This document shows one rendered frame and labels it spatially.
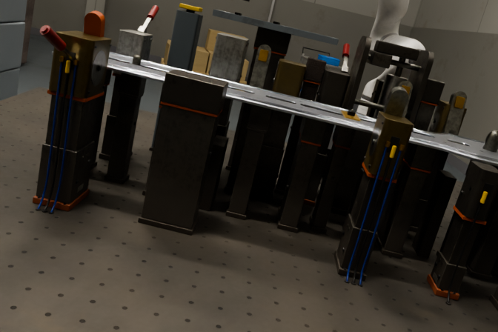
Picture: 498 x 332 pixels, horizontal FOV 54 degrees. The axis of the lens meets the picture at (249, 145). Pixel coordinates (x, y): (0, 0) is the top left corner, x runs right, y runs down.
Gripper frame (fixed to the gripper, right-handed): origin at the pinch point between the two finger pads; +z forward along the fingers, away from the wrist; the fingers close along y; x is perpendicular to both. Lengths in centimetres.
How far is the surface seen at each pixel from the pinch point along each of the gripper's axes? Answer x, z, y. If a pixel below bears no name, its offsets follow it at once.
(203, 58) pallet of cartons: -179, 84, -589
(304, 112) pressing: 29, 22, 37
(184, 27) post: -14.0, 12.6, 3.9
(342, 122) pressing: 37, 22, 36
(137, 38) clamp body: -19.5, 17.0, 22.8
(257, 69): 12.7, 17.6, 18.0
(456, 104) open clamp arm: 65, 15, 9
